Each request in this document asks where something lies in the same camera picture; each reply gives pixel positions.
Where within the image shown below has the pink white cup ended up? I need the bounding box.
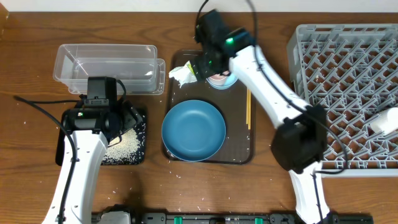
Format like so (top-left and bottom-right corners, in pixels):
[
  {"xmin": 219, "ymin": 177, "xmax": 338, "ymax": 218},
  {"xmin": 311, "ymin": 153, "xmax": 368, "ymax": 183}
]
[{"xmin": 207, "ymin": 71, "xmax": 230, "ymax": 86}]

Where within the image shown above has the light blue small bowl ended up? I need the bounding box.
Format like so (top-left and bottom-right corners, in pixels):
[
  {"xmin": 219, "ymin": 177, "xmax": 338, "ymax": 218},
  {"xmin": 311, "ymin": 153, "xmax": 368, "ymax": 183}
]
[{"xmin": 206, "ymin": 73, "xmax": 238, "ymax": 90}]

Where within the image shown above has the brown serving tray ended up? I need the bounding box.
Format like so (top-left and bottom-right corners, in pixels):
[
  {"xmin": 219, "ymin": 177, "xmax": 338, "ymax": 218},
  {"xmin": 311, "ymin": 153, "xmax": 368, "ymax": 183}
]
[{"xmin": 161, "ymin": 49, "xmax": 257, "ymax": 165}]

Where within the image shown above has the dark blue plate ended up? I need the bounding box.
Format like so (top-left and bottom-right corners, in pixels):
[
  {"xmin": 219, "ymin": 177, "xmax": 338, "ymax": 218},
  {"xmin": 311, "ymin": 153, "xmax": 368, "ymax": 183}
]
[{"xmin": 161, "ymin": 100, "xmax": 226, "ymax": 162}]

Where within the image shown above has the pile of white rice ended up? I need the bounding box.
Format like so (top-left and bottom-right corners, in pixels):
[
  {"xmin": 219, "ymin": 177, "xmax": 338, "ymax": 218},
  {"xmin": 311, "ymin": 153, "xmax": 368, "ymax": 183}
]
[{"xmin": 101, "ymin": 120, "xmax": 147, "ymax": 166}]

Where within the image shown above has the white green cup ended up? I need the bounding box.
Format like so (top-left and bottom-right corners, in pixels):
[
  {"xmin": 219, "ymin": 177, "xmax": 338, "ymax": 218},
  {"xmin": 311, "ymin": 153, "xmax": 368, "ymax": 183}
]
[{"xmin": 369, "ymin": 107, "xmax": 398, "ymax": 136}]

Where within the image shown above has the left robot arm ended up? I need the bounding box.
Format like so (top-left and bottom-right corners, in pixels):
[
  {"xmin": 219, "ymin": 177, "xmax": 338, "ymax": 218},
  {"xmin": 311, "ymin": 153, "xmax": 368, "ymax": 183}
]
[{"xmin": 44, "ymin": 77, "xmax": 142, "ymax": 223}]

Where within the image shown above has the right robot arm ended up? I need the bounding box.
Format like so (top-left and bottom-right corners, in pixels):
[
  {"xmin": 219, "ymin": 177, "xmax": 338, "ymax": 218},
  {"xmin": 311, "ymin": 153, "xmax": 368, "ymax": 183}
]
[{"xmin": 191, "ymin": 9, "xmax": 330, "ymax": 223}]

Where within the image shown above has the grey dishwasher rack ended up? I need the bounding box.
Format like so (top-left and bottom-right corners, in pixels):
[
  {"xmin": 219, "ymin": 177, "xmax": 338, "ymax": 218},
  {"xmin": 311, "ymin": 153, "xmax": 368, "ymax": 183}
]
[{"xmin": 287, "ymin": 24, "xmax": 397, "ymax": 177}]

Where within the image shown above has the crumpled white green wrapper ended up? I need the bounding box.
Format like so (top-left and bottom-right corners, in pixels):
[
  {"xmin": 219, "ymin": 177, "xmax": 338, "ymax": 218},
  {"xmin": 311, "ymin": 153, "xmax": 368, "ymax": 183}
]
[{"xmin": 169, "ymin": 61, "xmax": 197, "ymax": 87}]

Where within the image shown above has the wooden chopstick left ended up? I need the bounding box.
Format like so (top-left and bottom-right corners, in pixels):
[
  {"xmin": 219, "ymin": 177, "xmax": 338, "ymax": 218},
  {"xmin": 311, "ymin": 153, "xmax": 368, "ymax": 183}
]
[{"xmin": 246, "ymin": 89, "xmax": 251, "ymax": 126}]

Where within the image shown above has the wooden chopstick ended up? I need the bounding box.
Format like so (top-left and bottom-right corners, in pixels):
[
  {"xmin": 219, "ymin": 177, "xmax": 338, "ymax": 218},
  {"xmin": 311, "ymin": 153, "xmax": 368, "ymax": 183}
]
[
  {"xmin": 246, "ymin": 89, "xmax": 251, "ymax": 126},
  {"xmin": 247, "ymin": 89, "xmax": 251, "ymax": 130}
]

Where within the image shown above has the wooden chopstick right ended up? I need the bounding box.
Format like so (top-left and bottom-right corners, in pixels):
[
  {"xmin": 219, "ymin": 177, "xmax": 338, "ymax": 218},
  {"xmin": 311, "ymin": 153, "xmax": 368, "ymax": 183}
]
[{"xmin": 247, "ymin": 89, "xmax": 251, "ymax": 130}]

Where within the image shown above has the clear plastic bin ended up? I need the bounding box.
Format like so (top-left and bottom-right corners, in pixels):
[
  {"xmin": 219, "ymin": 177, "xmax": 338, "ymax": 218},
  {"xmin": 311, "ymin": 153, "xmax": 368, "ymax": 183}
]
[{"xmin": 53, "ymin": 44, "xmax": 159, "ymax": 94}]

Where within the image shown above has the black plastic tray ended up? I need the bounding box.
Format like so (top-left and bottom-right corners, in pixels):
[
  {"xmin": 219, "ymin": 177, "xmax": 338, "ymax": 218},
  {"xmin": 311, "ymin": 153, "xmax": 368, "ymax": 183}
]
[{"xmin": 62, "ymin": 105, "xmax": 146, "ymax": 166}]

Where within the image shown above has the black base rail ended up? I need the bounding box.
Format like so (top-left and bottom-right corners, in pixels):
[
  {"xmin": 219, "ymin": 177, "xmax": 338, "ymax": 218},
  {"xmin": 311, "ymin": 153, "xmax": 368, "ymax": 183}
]
[{"xmin": 91, "ymin": 205, "xmax": 374, "ymax": 224}]

